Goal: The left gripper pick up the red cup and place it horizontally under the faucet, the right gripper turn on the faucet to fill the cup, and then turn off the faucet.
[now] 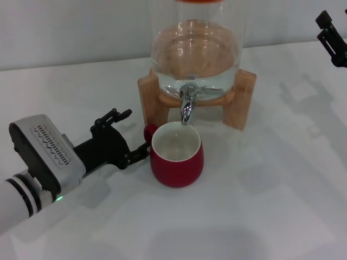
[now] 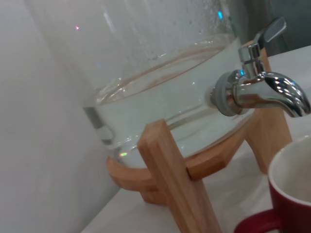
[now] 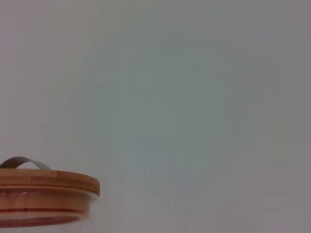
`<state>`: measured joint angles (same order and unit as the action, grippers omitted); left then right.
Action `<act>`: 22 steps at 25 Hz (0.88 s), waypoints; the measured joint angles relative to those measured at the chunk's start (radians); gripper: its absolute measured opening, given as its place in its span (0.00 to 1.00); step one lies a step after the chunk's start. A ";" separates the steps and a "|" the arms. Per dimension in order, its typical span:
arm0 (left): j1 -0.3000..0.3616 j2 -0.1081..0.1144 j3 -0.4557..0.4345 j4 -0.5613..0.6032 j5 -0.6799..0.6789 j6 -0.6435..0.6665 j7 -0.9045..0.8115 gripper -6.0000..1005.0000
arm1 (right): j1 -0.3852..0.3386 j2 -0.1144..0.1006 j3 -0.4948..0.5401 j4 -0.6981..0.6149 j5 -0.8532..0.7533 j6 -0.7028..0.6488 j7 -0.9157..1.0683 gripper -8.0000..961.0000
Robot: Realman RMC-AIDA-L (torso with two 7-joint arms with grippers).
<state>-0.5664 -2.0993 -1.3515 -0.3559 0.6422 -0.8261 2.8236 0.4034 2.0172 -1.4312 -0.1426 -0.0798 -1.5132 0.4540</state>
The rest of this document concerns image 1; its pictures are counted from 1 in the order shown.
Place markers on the glass water dispenser jar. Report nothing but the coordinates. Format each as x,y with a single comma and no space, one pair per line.
195,48

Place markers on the red cup white inside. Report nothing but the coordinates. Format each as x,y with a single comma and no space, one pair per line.
176,173

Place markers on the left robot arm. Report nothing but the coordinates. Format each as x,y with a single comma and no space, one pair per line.
16,195

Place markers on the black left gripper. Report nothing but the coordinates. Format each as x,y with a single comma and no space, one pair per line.
105,149

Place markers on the chrome dispenser faucet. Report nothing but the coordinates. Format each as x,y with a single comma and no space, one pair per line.
187,105

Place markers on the wooden dispenser stand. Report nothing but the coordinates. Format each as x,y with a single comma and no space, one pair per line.
236,103

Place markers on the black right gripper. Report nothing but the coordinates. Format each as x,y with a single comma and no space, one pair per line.
342,59

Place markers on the silver vented wrist camera box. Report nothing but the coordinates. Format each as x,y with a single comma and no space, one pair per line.
48,149

